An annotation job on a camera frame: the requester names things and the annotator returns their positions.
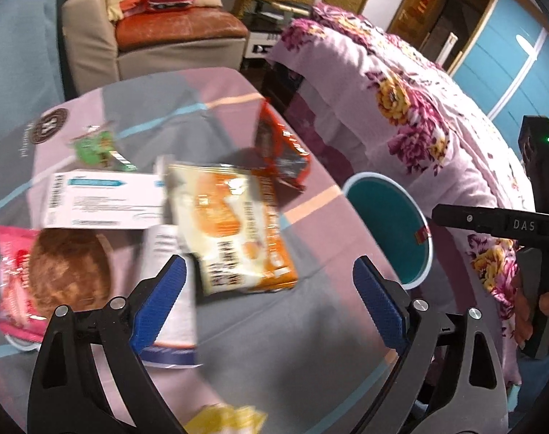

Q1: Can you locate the plaid tablecloth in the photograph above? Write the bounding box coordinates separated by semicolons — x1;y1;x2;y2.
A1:
0;69;395;433

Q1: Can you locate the woven brown bowl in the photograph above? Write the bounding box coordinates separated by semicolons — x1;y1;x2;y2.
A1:
28;228;113;318

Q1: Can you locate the white medicine box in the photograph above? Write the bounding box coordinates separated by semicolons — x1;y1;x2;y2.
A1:
41;170;165;230

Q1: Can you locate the teal trash bin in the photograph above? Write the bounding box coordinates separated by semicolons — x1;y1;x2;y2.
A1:
343;171;434;290

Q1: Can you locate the beige armchair orange cushion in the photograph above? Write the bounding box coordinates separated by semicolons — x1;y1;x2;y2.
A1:
62;0;249;94

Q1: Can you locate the white paper cup blue band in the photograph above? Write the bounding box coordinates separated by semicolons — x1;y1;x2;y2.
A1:
131;224;199;369

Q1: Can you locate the wooden door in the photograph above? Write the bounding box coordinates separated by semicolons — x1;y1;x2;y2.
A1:
387;0;446;49

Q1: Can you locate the green candy clear wrapper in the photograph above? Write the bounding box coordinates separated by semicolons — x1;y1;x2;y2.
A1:
68;123;137;173

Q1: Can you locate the cake snack bag orange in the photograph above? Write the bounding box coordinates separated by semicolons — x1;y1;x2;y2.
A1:
164;163;299;295

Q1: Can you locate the black tv stand shelf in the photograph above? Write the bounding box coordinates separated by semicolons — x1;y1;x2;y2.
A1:
241;0;312;69

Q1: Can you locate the orange red snack wrapper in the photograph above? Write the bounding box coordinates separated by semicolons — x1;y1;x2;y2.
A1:
255;100;311;190

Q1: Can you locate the pink nabati wafer wrapper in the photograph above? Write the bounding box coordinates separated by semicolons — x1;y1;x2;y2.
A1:
0;225;48;343

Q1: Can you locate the green yogurt cup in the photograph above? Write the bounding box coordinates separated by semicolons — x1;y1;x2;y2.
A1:
4;334;41;353

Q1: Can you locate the floral pink bed blanket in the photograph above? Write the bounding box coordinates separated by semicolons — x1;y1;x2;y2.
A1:
267;4;535;386

